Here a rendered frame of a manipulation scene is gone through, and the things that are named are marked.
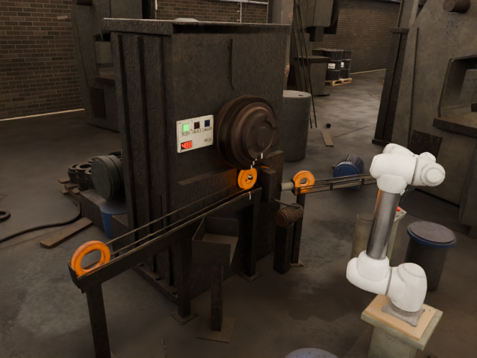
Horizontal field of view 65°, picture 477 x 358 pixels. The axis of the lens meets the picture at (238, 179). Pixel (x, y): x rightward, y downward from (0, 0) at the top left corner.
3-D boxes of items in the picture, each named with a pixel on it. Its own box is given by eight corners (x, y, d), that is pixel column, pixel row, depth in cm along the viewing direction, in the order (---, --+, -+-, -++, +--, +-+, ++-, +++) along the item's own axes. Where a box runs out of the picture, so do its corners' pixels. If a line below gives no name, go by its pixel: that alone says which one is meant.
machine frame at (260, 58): (122, 261, 297) (96, 18, 229) (222, 217, 368) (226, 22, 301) (178, 308, 250) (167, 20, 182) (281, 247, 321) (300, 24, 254)
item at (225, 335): (193, 344, 222) (191, 239, 194) (204, 313, 246) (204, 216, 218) (227, 350, 219) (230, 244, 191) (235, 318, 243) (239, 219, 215)
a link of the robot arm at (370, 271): (385, 302, 196) (341, 290, 203) (386, 285, 210) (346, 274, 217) (420, 162, 168) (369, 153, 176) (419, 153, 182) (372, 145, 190)
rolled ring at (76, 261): (111, 239, 186) (107, 236, 189) (74, 248, 173) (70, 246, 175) (110, 271, 192) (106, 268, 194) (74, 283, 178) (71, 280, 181)
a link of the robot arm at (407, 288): (421, 316, 190) (433, 280, 182) (384, 305, 197) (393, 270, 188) (421, 297, 204) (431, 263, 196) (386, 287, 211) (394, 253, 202)
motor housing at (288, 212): (268, 270, 291) (273, 208, 271) (286, 258, 306) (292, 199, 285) (282, 278, 283) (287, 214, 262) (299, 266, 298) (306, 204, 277)
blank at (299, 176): (299, 193, 280) (300, 195, 277) (289, 177, 274) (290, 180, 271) (316, 182, 279) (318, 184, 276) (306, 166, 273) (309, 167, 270)
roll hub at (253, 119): (272, 109, 237) (270, 151, 249) (241, 117, 219) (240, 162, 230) (279, 111, 234) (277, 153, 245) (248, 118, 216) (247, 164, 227)
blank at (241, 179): (234, 177, 243) (238, 178, 241) (249, 160, 249) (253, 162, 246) (242, 192, 253) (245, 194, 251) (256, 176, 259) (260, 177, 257)
